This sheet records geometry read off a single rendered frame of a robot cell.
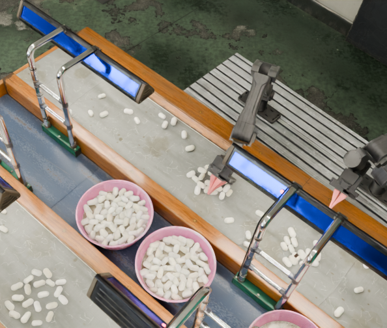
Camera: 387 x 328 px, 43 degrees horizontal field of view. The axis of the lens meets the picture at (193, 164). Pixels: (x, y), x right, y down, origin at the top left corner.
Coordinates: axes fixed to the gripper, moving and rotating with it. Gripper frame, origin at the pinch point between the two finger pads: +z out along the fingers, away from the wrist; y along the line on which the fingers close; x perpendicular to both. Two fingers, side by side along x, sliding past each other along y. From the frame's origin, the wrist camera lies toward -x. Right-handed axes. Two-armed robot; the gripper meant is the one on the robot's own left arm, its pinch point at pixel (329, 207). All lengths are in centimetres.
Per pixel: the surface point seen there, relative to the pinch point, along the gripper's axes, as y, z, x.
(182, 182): -48, 23, -4
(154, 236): -41, 41, -20
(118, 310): -23, 45, -67
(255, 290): -3.5, 36.0, -11.4
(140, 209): -52, 38, -16
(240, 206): -25.8, 18.1, 0.4
